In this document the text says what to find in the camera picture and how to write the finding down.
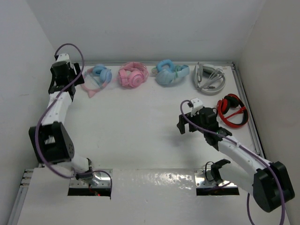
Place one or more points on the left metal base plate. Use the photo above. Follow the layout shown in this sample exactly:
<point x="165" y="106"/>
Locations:
<point x="96" y="180"/>

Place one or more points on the grey white headphones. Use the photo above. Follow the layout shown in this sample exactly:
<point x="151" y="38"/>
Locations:
<point x="208" y="79"/>

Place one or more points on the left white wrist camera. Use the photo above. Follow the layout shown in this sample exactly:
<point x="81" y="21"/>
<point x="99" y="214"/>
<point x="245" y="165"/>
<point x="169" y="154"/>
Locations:
<point x="63" y="57"/>

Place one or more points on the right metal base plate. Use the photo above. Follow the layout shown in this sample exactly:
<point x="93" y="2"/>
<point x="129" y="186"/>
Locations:
<point x="204" y="179"/>

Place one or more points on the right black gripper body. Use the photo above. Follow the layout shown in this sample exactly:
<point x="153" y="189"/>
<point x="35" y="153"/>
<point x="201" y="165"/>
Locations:
<point x="195" y="120"/>

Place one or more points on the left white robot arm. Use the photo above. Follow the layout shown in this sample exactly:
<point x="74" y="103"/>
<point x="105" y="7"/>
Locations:
<point x="50" y="140"/>

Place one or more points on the light blue headphones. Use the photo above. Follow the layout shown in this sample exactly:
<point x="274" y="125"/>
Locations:
<point x="166" y="72"/>

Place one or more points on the pink gaming headphones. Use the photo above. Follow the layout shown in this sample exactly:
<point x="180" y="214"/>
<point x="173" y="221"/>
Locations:
<point x="132" y="74"/>

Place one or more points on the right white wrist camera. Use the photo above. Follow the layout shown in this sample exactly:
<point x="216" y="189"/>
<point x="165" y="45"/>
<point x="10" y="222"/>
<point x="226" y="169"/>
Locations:
<point x="196" y="105"/>

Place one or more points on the blue pink cat-ear headphones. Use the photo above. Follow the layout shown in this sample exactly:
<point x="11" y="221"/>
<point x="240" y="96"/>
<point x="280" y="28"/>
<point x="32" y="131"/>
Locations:
<point x="99" y="76"/>

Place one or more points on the red black headphones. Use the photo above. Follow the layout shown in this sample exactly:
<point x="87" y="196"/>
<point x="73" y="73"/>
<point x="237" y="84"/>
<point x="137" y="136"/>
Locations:
<point x="230" y="106"/>

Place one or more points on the metal base plate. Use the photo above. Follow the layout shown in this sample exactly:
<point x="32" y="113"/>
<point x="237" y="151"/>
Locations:
<point x="96" y="180"/>
<point x="204" y="179"/>

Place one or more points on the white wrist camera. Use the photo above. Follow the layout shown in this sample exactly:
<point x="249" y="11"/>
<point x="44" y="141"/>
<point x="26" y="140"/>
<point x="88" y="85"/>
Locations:
<point x="63" y="57"/>
<point x="196" y="105"/>

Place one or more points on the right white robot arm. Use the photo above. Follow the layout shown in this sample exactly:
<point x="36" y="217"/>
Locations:
<point x="269" y="183"/>

